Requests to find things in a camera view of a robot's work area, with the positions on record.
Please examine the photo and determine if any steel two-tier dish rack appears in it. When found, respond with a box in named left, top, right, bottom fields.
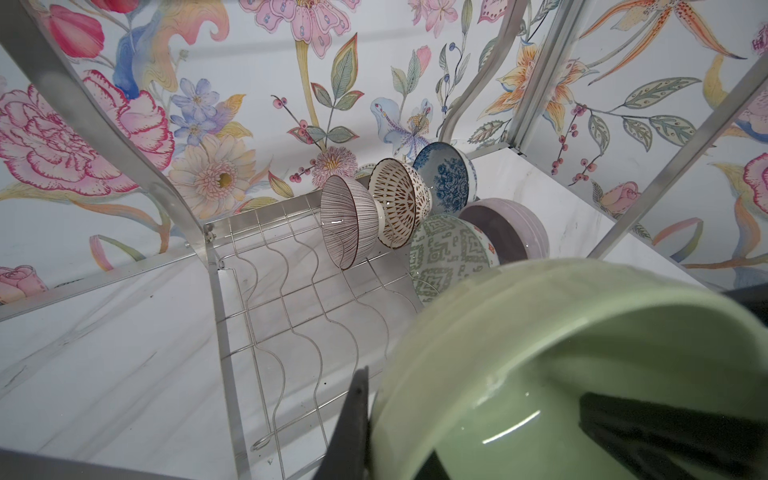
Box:
left=1, top=1, right=767, bottom=479

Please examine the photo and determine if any plain lilac ceramic bowl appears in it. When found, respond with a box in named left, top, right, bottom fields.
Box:
left=459, top=198, right=550, bottom=265

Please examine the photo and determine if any plain light green bowl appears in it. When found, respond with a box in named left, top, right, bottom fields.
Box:
left=369, top=259, right=767, bottom=479

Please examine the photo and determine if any white red-patterned bowl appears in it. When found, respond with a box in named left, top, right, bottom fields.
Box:
left=368, top=158, right=432, bottom=249

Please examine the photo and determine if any green geometric patterned bowl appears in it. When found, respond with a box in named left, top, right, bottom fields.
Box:
left=409, top=214, right=500, bottom=306

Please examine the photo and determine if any purple striped bowl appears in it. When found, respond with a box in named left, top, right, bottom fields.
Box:
left=321, top=175, right=384, bottom=270

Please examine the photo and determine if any blue floral ceramic bowl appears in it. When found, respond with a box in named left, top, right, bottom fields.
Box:
left=413, top=142, right=477, bottom=216

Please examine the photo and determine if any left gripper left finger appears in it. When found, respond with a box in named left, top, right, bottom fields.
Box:
left=313, top=367, right=369, bottom=480

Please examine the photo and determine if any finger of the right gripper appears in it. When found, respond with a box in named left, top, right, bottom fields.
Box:
left=579, top=393, right=767, bottom=479
left=724, top=283, right=768, bottom=327

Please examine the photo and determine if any right aluminium frame post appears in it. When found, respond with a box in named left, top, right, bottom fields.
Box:
left=505, top=0, right=587, bottom=153

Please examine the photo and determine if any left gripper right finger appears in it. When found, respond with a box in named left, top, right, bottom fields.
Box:
left=414, top=451, right=450, bottom=480

